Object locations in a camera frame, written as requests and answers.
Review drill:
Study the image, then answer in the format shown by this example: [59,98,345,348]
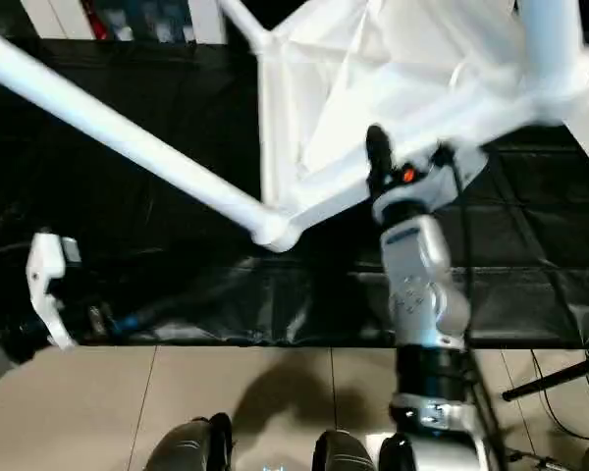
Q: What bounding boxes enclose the white plastic table leg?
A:
[216,0,276,52]
[0,25,300,253]
[515,0,589,124]

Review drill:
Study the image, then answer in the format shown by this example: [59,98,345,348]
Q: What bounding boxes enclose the white plastic table top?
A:
[258,0,589,236]

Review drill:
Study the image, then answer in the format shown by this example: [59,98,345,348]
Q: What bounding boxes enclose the black left robot foot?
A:
[142,414,235,471]

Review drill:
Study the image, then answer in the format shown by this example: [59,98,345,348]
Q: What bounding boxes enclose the white cabinet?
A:
[20,0,227,45]

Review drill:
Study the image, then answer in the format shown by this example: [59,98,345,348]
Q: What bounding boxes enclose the black metal table leg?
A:
[501,351,589,403]

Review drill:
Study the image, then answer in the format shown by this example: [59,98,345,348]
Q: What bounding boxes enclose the loose grey floor cables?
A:
[525,348,589,438]

